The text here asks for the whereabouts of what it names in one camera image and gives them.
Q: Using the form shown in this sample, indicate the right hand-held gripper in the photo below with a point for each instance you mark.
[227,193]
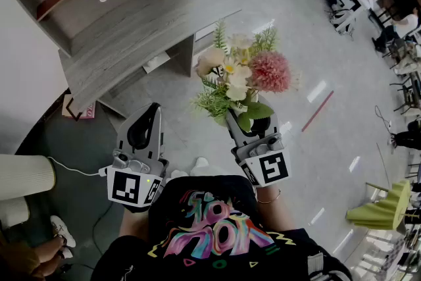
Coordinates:
[273,169]

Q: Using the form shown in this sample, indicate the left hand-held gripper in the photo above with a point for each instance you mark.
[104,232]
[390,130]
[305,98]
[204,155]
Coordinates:
[123,189]

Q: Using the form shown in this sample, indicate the pink and white flowers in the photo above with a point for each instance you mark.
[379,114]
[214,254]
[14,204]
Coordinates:
[269,72]

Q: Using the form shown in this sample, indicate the person's left forearm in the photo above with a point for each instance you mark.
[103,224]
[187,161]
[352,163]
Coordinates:
[135,223]

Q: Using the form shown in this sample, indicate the person's right forearm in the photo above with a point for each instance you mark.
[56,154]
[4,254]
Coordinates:
[274,210]

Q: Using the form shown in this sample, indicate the grey wooden shelf desk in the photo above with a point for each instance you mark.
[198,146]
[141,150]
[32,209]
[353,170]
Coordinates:
[125,39]

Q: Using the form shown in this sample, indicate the pink printed cardboard box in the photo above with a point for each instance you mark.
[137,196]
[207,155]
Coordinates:
[89,110]

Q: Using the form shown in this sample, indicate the red floor tape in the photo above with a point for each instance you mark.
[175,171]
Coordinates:
[317,111]

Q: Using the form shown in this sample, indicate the white paper sheet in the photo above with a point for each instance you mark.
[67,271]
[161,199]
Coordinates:
[156,64]

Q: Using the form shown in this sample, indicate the large cream ribbed cylinder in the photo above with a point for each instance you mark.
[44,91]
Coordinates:
[23,176]

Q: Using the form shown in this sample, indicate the person's black printed shirt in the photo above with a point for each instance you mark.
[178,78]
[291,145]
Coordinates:
[210,260]

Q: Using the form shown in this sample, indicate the green folded paper lamp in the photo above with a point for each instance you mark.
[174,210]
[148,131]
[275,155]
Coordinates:
[381,207]

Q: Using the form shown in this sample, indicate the small cream ribbed cylinder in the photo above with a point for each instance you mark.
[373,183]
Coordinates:
[11,212]

